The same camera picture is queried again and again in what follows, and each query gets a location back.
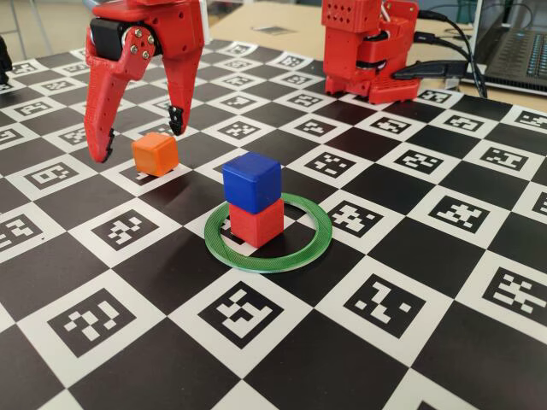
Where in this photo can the small black stand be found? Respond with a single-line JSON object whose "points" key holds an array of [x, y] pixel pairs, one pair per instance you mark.
{"points": [[3, 60]]}

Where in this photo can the small printed marker sheet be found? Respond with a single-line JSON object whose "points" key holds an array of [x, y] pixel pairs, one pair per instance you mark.
{"points": [[273, 30]]}

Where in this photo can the orange cube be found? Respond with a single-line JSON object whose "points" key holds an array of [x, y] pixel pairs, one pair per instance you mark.
{"points": [[154, 154]]}

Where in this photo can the black laptop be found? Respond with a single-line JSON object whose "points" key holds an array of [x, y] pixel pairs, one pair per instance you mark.
{"points": [[513, 55]]}

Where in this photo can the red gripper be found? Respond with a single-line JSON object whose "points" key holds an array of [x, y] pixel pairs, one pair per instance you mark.
{"points": [[177, 32]]}

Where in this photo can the red cube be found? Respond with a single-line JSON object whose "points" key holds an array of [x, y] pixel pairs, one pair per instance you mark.
{"points": [[256, 226]]}

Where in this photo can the checkerboard marker mat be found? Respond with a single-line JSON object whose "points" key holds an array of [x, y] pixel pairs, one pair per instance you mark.
{"points": [[325, 367]]}

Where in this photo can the blue cube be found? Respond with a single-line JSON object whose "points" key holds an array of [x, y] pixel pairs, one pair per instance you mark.
{"points": [[252, 183]]}

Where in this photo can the red robot arm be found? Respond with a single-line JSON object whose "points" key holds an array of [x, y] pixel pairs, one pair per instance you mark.
{"points": [[342, 51]]}

